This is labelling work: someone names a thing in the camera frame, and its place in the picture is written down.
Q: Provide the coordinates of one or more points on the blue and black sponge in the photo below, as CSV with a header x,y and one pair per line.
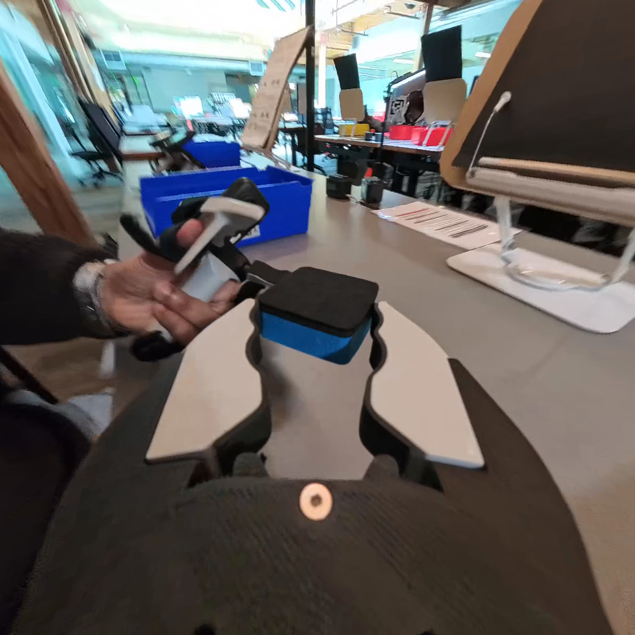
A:
x,y
317,297

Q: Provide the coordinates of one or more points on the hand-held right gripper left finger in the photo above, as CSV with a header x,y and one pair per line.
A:
x,y
213,392

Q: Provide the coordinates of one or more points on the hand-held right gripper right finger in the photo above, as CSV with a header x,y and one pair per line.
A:
x,y
421,397

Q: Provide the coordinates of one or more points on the small yellow box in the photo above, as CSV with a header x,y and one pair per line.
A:
x,y
353,130

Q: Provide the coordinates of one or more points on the person's left hand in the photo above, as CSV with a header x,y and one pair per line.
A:
x,y
139,292

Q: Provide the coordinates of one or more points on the printed paper sheet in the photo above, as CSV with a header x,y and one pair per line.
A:
x,y
436,221

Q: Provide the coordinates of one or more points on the black support pole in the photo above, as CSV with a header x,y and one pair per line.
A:
x,y
310,99

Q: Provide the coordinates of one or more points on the black grey battery pack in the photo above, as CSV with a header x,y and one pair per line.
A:
x,y
373,191

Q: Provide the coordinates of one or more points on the wooden support beam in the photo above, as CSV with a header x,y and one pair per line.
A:
x,y
29,183

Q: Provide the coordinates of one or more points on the blue bin with tag label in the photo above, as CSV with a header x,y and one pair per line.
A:
x,y
287,208

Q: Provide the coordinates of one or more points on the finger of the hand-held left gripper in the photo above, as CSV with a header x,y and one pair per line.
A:
x,y
233,208
255,282

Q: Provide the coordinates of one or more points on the plain blue storage bin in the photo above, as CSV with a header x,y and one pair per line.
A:
x,y
213,154

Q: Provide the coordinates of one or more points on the black box green buttons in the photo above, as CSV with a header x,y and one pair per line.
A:
x,y
338,187

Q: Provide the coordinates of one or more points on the red storage bin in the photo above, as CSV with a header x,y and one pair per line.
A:
x,y
411,134

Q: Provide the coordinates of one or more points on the person's left forearm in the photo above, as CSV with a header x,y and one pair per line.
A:
x,y
39,283

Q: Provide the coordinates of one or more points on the white metal stand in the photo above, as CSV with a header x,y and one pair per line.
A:
x,y
570,307

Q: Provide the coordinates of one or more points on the cardboard sign board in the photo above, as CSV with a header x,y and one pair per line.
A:
x,y
273,89

